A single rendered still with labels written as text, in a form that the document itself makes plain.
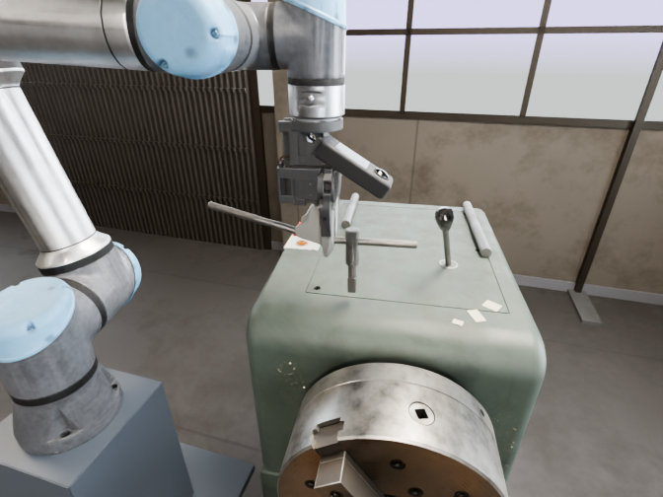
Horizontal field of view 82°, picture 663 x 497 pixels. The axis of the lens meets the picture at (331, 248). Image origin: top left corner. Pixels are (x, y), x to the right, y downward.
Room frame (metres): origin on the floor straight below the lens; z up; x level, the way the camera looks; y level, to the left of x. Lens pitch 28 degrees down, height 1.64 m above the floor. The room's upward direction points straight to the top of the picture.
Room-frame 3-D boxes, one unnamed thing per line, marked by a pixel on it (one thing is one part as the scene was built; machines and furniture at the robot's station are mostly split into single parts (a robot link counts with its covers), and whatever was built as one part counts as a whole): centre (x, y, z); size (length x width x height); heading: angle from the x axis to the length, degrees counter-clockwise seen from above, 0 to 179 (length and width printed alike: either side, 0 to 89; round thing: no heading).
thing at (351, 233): (0.53, -0.03, 1.34); 0.02 x 0.02 x 0.12
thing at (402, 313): (0.74, -0.14, 1.06); 0.59 x 0.48 x 0.39; 170
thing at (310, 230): (0.53, 0.03, 1.39); 0.06 x 0.03 x 0.09; 80
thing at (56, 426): (0.44, 0.43, 1.15); 0.15 x 0.15 x 0.10
